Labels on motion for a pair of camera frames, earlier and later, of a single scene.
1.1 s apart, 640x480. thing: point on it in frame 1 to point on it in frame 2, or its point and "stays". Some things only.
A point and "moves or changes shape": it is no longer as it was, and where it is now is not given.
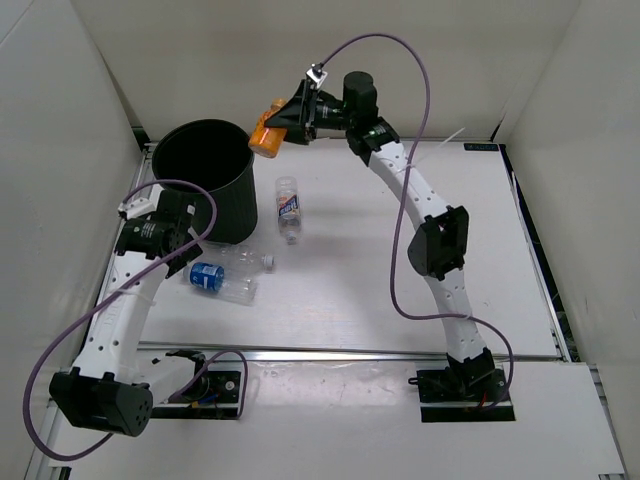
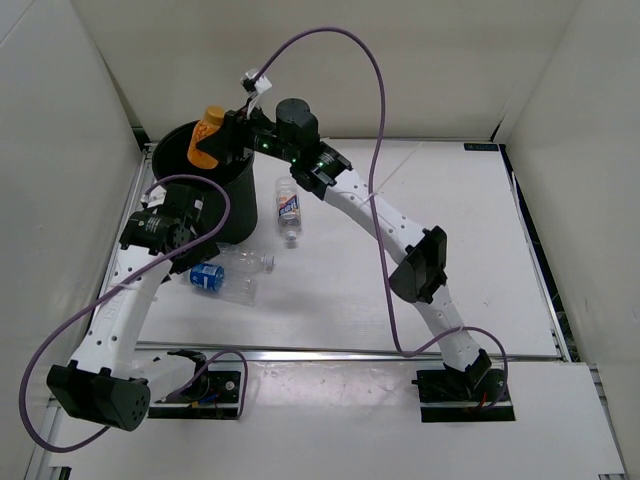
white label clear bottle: (288, 207) stays
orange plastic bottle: (267, 141) moves or changes shape
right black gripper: (299, 115) to (237, 128)
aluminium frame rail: (288, 352) stays
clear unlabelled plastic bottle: (238, 259) stays
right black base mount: (442, 401) stays
